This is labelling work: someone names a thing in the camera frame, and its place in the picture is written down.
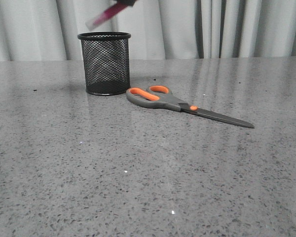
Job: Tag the grey orange scissors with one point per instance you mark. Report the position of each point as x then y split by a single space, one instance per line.
161 97

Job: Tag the black mesh pen holder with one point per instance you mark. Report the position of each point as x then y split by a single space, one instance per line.
106 62

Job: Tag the pink marker pen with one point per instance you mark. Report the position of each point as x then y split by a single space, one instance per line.
105 16

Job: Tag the grey curtain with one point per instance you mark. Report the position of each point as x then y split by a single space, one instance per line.
39 30

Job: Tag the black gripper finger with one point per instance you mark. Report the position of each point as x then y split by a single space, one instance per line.
127 2

